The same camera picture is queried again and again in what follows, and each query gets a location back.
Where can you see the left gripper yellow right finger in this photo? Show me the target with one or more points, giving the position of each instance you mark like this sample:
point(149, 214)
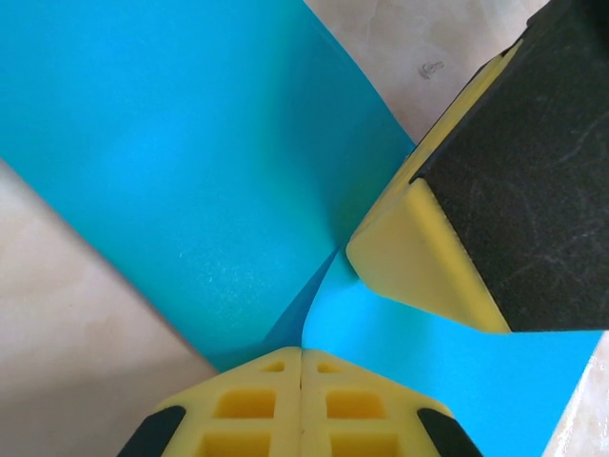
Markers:
point(371, 419)

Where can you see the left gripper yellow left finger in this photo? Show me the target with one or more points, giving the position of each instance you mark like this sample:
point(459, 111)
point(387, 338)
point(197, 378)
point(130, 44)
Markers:
point(238, 414)

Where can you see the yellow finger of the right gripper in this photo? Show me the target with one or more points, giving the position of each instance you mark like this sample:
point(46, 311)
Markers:
point(514, 190)

